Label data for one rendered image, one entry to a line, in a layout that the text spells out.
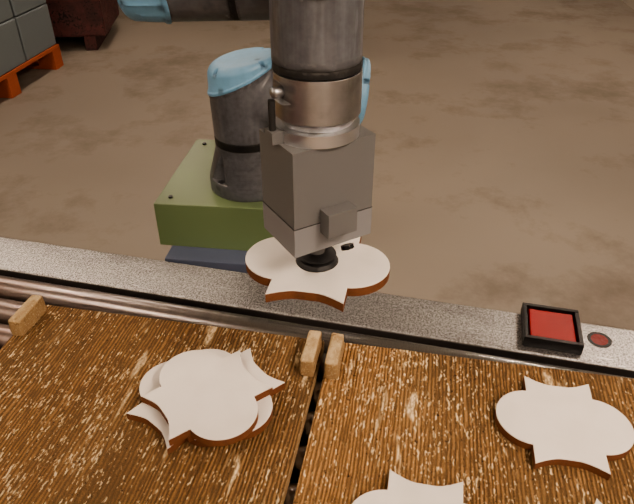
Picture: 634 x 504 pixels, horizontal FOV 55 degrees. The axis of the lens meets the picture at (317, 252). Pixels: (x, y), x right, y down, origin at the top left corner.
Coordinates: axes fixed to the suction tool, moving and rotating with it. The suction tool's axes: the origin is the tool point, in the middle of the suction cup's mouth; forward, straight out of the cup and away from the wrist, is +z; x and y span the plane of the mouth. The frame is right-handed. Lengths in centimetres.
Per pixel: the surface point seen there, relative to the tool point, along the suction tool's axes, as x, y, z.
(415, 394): -6.0, 10.1, 18.2
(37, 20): 458, 35, 73
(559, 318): -4.6, 36.5, 18.9
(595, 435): -21.3, 22.4, 17.1
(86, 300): 34.9, -19.0, 20.2
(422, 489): -17.0, 2.1, 17.1
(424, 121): 237, 219, 111
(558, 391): -14.9, 24.0, 17.1
